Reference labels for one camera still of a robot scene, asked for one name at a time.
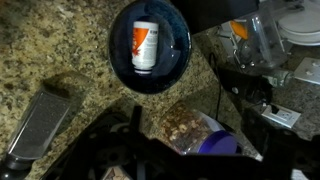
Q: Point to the white bottle with orange label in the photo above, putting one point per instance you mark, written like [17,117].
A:
[145,46]

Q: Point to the white wall outlet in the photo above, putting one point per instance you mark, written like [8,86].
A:
[280,115]

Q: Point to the clear plastic container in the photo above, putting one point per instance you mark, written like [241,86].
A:
[263,43]

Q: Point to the nut jar with blue lid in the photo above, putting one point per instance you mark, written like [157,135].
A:
[186,128]

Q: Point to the black mesh grater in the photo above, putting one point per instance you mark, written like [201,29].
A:
[40,126]

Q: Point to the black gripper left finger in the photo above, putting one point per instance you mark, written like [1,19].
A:
[100,146]

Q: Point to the grey metal fitting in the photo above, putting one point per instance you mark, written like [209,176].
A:
[278,78]

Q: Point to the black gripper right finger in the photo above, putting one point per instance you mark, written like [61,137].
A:
[290,150]

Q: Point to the white plate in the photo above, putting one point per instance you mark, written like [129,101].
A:
[300,25]

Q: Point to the dark blue bowl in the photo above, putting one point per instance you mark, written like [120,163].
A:
[166,63]

